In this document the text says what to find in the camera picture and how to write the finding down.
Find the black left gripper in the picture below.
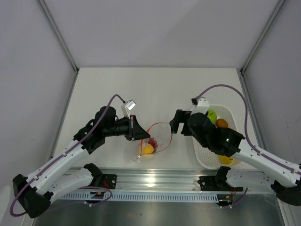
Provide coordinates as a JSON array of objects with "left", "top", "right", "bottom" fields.
[{"left": 103, "top": 115, "right": 150, "bottom": 141}]

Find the red grape bunch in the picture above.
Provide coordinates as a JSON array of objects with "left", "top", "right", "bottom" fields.
[{"left": 148, "top": 137, "right": 158, "bottom": 149}]

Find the orange fruit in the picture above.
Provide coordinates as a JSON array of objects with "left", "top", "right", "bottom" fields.
[{"left": 138, "top": 144, "right": 155, "bottom": 155}]

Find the clear orange zip top bag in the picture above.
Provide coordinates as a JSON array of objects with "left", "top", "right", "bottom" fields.
[{"left": 125, "top": 122, "right": 173, "bottom": 162}]

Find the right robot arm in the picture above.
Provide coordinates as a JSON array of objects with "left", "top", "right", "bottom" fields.
[{"left": 169, "top": 110, "right": 301, "bottom": 206}]

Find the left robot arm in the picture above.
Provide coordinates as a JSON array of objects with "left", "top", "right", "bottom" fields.
[{"left": 12, "top": 106, "right": 150, "bottom": 218}]

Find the green apple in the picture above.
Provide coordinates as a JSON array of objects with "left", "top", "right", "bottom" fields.
[{"left": 207, "top": 110, "right": 217, "bottom": 124}]

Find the brown kiwi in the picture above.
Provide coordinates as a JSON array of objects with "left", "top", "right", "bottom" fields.
[{"left": 215, "top": 118, "right": 228, "bottom": 128}]

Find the yellow lemon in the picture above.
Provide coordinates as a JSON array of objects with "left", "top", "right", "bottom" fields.
[{"left": 219, "top": 155, "right": 234, "bottom": 165}]

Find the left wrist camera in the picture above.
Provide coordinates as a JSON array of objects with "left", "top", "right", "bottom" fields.
[{"left": 121, "top": 100, "right": 136, "bottom": 118}]

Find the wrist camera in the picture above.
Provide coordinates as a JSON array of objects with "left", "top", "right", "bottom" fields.
[
  {"left": 121, "top": 100, "right": 136, "bottom": 118},
  {"left": 191, "top": 97, "right": 210, "bottom": 115}
]

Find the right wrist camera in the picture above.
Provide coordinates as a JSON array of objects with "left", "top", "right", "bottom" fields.
[{"left": 191, "top": 97, "right": 210, "bottom": 115}]

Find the aluminium front rail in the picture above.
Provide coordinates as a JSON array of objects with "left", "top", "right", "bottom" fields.
[{"left": 63, "top": 168, "right": 278, "bottom": 195}]

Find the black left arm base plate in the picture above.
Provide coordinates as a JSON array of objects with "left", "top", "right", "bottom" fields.
[{"left": 94, "top": 174, "right": 117, "bottom": 190}]

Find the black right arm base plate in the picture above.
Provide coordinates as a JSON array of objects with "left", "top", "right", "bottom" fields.
[{"left": 198, "top": 176, "right": 244, "bottom": 192}]

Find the white slotted cable duct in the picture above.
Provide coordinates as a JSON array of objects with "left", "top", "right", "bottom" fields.
[{"left": 60, "top": 191, "right": 219, "bottom": 203}]

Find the right aluminium frame post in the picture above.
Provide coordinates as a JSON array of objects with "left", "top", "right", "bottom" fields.
[{"left": 239, "top": 0, "right": 289, "bottom": 73}]

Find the aluminium frame post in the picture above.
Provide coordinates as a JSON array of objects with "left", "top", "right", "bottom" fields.
[
  {"left": 36, "top": 0, "right": 79, "bottom": 73},
  {"left": 239, "top": 0, "right": 289, "bottom": 73}
]

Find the left aluminium frame post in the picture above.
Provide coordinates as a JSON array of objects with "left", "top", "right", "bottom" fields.
[{"left": 36, "top": 0, "right": 79, "bottom": 73}]

